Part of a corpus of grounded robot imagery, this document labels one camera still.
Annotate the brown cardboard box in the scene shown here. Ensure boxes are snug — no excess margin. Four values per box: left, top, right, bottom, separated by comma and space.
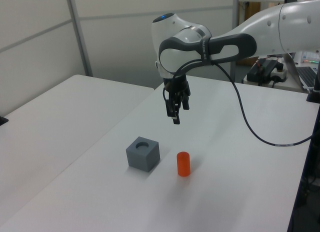
235, 55, 260, 67
242, 1, 262, 23

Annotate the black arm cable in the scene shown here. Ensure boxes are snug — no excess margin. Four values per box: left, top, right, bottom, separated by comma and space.
162, 58, 315, 148

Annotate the black power adapter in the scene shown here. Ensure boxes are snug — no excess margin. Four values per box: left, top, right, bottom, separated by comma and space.
247, 57, 284, 80

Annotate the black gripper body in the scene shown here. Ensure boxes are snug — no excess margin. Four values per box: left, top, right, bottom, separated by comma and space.
162, 75, 192, 97

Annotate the white power strip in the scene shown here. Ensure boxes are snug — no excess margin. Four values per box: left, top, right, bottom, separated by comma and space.
246, 65, 289, 89

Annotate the grey partition frame post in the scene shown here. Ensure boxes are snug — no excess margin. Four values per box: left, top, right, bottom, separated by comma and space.
229, 0, 241, 83

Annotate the silver laptop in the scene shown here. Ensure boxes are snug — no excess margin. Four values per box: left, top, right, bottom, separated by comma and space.
281, 51, 320, 93

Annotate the grey block with round hole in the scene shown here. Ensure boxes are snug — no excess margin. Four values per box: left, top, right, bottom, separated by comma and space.
124, 135, 161, 173

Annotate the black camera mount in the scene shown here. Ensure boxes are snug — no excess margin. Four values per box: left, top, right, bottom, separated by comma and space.
305, 61, 320, 103

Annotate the orange cylinder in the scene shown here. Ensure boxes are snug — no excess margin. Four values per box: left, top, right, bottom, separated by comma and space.
176, 150, 191, 178

